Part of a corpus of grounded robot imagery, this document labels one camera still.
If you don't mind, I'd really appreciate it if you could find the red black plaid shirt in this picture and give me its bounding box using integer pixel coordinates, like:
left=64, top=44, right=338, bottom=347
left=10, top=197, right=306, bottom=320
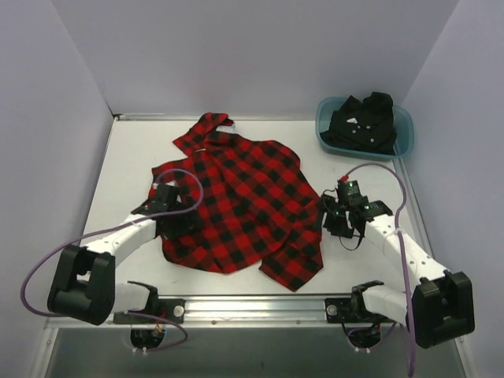
left=152, top=113, right=323, bottom=291

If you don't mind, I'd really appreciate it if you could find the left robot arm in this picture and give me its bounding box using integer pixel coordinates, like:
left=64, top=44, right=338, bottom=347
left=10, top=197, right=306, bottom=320
left=47, top=181, right=202, bottom=325

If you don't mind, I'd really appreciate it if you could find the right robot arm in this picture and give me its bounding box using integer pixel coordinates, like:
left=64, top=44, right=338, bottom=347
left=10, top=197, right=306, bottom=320
left=317, top=180, right=476, bottom=349

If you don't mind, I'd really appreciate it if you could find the black button shirt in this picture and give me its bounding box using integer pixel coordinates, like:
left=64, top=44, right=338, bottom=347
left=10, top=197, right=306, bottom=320
left=317, top=91, right=397, bottom=155

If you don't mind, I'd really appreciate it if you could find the teal plastic basin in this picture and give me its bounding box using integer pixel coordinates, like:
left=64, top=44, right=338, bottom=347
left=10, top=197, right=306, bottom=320
left=315, top=97, right=415, bottom=161

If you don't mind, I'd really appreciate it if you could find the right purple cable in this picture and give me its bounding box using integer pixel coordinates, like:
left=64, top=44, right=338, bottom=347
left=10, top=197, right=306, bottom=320
left=340, top=163, right=417, bottom=378

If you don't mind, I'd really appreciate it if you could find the purple cable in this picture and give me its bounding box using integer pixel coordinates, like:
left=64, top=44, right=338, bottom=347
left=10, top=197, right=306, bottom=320
left=340, top=163, right=417, bottom=378
left=19, top=168, right=204, bottom=352

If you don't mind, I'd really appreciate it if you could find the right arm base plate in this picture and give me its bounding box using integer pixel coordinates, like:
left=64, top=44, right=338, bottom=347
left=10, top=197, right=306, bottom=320
left=324, top=297, right=392, bottom=325

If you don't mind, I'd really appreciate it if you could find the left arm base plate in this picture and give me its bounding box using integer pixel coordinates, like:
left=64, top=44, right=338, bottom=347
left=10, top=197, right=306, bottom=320
left=113, top=298, right=186, bottom=324

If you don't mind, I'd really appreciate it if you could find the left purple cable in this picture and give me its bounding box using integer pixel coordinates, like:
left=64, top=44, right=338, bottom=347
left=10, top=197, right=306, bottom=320
left=19, top=168, right=204, bottom=352

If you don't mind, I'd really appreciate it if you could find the aluminium front rail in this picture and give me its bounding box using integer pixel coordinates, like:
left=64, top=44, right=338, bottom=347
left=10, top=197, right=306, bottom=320
left=45, top=295, right=418, bottom=330

